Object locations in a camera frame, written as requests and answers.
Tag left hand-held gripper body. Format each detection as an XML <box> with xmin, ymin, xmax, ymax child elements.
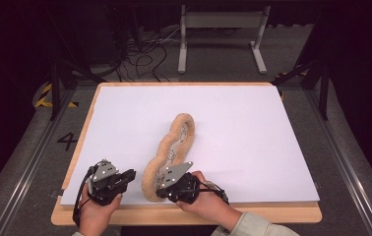
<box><xmin>89</xmin><ymin>159</ymin><xmax>124</xmax><ymax>206</ymax></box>

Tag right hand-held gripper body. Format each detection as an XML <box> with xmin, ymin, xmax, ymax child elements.
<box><xmin>158</xmin><ymin>160</ymin><xmax>202</xmax><ymax>205</ymax></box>

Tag tan plush pad black backing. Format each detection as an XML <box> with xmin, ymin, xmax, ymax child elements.
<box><xmin>141</xmin><ymin>112</ymin><xmax>197</xmax><ymax>204</ymax></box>

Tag person's right hand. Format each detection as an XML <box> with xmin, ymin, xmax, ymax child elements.
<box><xmin>175</xmin><ymin>170</ymin><xmax>242</xmax><ymax>230</ymax></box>

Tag person's left hand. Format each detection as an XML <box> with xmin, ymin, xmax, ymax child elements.
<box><xmin>78</xmin><ymin>186</ymin><xmax>123</xmax><ymax>236</ymax></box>

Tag wooden table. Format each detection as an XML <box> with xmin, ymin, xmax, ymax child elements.
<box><xmin>50</xmin><ymin>82</ymin><xmax>323</xmax><ymax>226</ymax></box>

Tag white table sheet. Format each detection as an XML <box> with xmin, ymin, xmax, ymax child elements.
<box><xmin>59</xmin><ymin>85</ymin><xmax>321</xmax><ymax>207</ymax></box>

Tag black metal stand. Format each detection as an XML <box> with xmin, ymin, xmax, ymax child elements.
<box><xmin>47</xmin><ymin>58</ymin><xmax>107</xmax><ymax>121</ymax></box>
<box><xmin>272</xmin><ymin>58</ymin><xmax>332</xmax><ymax>121</ymax></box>

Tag dark equipment cabinet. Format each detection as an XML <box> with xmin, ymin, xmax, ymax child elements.
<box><xmin>75</xmin><ymin>0</ymin><xmax>127</xmax><ymax>68</ymax></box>

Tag white metal stand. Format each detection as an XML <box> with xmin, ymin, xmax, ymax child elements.
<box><xmin>177</xmin><ymin>4</ymin><xmax>272</xmax><ymax>75</ymax></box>

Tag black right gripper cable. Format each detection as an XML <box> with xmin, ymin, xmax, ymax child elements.
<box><xmin>193</xmin><ymin>181</ymin><xmax>230</xmax><ymax>207</ymax></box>

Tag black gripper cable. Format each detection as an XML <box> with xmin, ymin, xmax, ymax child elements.
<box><xmin>72</xmin><ymin>166</ymin><xmax>97</xmax><ymax>228</ymax></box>
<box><xmin>193</xmin><ymin>181</ymin><xmax>230</xmax><ymax>207</ymax></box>

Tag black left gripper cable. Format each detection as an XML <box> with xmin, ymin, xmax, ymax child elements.
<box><xmin>72</xmin><ymin>166</ymin><xmax>97</xmax><ymax>228</ymax></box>

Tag aluminium floor rail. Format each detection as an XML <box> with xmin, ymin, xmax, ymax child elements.
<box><xmin>0</xmin><ymin>88</ymin><xmax>77</xmax><ymax>236</ymax></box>
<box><xmin>305</xmin><ymin>88</ymin><xmax>372</xmax><ymax>236</ymax></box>

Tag tangle of black floor cables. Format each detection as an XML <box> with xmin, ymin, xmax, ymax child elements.
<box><xmin>114</xmin><ymin>26</ymin><xmax>182</xmax><ymax>83</ymax></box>

